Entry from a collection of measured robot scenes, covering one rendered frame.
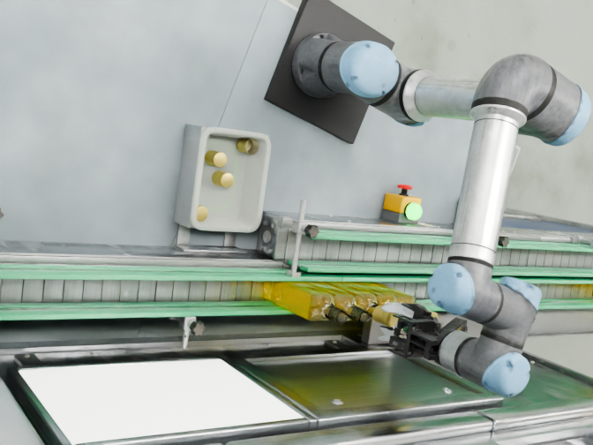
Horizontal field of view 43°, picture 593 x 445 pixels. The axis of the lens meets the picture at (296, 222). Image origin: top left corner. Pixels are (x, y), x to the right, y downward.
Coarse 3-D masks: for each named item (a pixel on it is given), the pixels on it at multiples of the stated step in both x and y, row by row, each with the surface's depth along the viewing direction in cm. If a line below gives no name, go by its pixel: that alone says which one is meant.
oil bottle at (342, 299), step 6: (306, 282) 168; (312, 282) 169; (318, 282) 170; (318, 288) 164; (324, 288) 164; (330, 288) 165; (336, 288) 166; (336, 294) 159; (342, 294) 160; (348, 294) 161; (336, 300) 158; (342, 300) 158; (348, 300) 158; (354, 300) 159; (336, 306) 158; (342, 306) 157; (348, 318) 159
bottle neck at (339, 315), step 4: (328, 304) 155; (324, 308) 154; (328, 308) 153; (332, 308) 152; (336, 308) 152; (324, 312) 154; (328, 312) 152; (332, 312) 152; (336, 312) 151; (340, 312) 151; (344, 312) 151; (324, 316) 154; (328, 316) 152; (332, 316) 151; (336, 316) 150; (340, 316) 153; (344, 316) 152; (332, 320) 152; (336, 320) 150; (340, 320) 152; (344, 320) 152; (340, 324) 151
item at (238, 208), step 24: (216, 144) 171; (264, 144) 170; (216, 168) 172; (240, 168) 175; (264, 168) 170; (216, 192) 173; (240, 192) 176; (264, 192) 171; (192, 216) 163; (216, 216) 174; (240, 216) 177
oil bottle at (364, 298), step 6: (324, 282) 171; (330, 282) 171; (336, 282) 172; (342, 282) 173; (342, 288) 166; (348, 288) 167; (354, 288) 168; (354, 294) 162; (360, 294) 162; (366, 294) 163; (372, 294) 164; (360, 300) 161; (366, 300) 161; (372, 300) 162; (360, 306) 161; (366, 306) 161; (372, 318) 163
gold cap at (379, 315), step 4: (376, 308) 158; (380, 308) 158; (376, 312) 158; (380, 312) 157; (384, 312) 156; (372, 316) 158; (376, 316) 158; (380, 316) 156; (384, 316) 156; (388, 316) 155; (392, 316) 156; (376, 320) 158; (380, 320) 156; (384, 320) 155; (388, 320) 155; (392, 320) 156; (396, 320) 157; (384, 324) 156; (388, 324) 156; (392, 324) 156
